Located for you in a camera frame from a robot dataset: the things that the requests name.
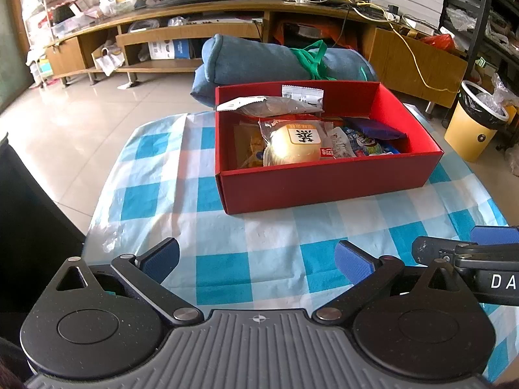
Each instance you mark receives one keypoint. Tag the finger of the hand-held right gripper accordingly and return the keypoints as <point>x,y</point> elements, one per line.
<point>429,249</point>
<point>496,235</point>

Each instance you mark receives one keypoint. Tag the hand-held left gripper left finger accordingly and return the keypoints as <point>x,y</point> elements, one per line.
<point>160,259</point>

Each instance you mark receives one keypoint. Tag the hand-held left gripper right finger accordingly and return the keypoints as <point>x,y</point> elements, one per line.
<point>354,261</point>

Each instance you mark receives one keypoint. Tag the red cardboard box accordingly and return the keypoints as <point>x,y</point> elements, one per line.
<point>324,186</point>

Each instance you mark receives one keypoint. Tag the blue snack packet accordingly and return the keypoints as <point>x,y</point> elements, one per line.
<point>369,144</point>

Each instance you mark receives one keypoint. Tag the round cake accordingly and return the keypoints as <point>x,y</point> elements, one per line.
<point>292,150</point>

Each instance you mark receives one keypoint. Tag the purple snack packet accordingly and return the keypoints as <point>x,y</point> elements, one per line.
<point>377,127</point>

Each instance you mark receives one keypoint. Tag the white wafer packet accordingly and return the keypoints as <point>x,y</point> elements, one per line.
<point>302,93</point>

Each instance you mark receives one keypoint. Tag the white spicy strips bag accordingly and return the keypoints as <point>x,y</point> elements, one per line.
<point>267,106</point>

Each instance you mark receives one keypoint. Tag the blue white checked tablecloth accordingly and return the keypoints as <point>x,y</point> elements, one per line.
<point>162,194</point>

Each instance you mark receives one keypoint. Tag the yellow trash bin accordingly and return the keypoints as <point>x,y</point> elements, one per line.
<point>466,129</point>

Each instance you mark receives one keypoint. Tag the dark furniture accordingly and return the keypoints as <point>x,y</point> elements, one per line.
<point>28,219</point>

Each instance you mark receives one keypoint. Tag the yellow snack packet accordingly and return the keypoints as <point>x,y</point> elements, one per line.
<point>251,146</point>

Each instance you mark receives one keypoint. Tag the clear plastic bag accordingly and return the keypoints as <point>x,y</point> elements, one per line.
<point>505,89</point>

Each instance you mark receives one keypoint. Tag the red plastic bag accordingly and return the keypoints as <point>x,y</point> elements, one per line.
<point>440,41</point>

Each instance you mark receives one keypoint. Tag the white paper bag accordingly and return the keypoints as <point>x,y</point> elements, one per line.
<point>107,63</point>

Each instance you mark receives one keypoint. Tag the white and blue box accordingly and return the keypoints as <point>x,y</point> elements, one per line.
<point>170,50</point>

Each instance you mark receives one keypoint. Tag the blue rolled cushion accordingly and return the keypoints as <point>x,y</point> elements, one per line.
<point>251,60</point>

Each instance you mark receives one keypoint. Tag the plastic drawer tower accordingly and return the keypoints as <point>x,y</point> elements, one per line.
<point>40,69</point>

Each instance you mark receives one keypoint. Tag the orange plastic bag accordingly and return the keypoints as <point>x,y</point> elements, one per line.
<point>340,34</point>

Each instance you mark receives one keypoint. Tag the wooden television cabinet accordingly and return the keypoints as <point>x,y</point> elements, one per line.
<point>182,30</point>

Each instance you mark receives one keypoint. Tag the white power strip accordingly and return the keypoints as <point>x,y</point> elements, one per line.
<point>296,0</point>

